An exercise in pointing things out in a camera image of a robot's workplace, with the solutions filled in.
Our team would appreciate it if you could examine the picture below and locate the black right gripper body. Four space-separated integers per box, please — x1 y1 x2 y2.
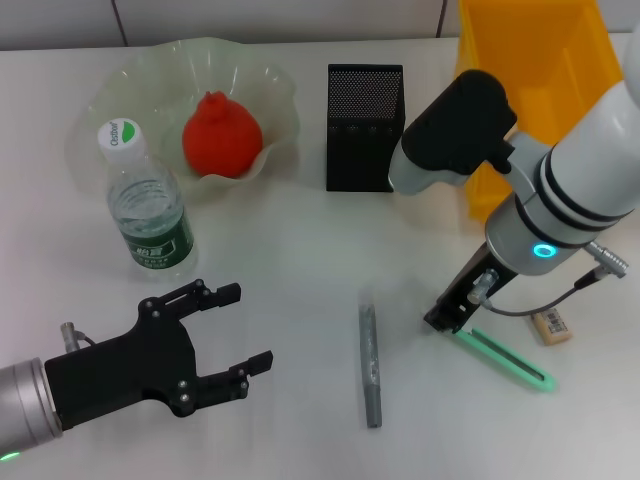
436 243 519 332

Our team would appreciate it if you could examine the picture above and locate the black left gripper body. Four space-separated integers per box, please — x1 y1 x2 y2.
43 297 202 432

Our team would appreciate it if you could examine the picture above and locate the green utility knife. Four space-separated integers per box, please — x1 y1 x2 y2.
452 327 556 394

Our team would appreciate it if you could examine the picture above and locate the grey pen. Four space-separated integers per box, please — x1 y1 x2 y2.
357 288 385 430

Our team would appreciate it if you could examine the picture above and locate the beige eraser with barcode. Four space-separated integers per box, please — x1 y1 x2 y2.
529 308 574 346

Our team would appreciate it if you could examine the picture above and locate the clear green-label water bottle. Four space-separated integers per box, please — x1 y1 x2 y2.
97 117 199 281

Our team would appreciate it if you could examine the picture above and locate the orange toy fruit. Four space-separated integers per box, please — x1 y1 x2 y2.
181 91 265 179

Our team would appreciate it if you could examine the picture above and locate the black mesh pen holder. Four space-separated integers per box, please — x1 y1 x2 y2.
325 63 407 193

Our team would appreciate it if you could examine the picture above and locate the translucent green fruit plate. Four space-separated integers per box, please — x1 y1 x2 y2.
67 39 301 201

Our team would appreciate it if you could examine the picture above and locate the yellow plastic bin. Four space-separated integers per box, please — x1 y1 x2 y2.
457 0 626 221

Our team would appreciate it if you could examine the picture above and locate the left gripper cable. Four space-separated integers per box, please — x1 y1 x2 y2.
59 322 97 352

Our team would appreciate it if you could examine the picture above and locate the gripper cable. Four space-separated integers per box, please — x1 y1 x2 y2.
472 239 629 317
59 322 97 352

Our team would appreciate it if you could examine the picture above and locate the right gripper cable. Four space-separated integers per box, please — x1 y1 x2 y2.
472 239 629 317

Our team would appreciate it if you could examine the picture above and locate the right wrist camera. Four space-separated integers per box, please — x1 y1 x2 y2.
387 69 519 196

